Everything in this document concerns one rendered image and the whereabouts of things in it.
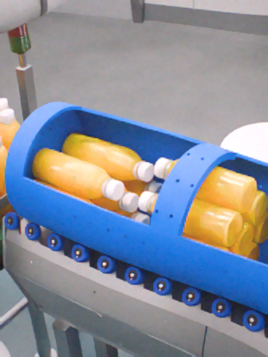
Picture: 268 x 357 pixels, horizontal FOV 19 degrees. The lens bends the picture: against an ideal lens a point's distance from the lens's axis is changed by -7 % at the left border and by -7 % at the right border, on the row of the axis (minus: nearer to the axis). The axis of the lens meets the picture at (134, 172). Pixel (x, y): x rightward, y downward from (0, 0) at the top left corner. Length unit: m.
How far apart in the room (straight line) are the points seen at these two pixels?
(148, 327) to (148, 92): 2.88
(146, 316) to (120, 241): 0.22
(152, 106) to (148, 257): 2.81
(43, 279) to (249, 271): 0.64
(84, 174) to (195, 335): 0.41
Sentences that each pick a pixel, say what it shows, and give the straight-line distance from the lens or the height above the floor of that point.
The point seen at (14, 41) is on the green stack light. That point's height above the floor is 1.20.
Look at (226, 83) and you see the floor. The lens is 4.59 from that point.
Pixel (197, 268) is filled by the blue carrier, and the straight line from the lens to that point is 1.53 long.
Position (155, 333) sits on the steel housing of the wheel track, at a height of 0.84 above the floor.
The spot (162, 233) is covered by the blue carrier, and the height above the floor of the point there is 1.14.
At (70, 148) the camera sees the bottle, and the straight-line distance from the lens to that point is 1.85.
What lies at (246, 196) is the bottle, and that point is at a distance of 1.57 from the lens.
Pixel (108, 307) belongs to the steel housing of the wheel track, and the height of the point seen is 0.86.
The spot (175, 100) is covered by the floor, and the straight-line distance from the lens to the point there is 4.41.
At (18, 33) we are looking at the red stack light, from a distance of 2.32.
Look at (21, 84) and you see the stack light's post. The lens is 2.40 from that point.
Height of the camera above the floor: 2.07
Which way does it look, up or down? 33 degrees down
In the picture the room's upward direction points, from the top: 7 degrees counter-clockwise
